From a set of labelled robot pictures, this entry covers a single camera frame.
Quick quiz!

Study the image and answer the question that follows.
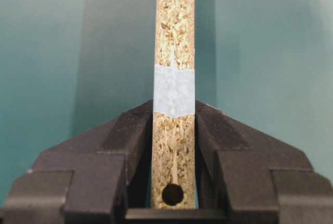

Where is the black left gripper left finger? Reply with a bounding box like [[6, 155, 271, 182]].
[[2, 101, 152, 223]]

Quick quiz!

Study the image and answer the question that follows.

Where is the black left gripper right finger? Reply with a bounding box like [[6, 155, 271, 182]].
[[195, 102, 332, 223]]

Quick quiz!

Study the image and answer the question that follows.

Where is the white laminated particle board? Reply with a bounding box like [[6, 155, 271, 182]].
[[151, 0, 196, 209]]

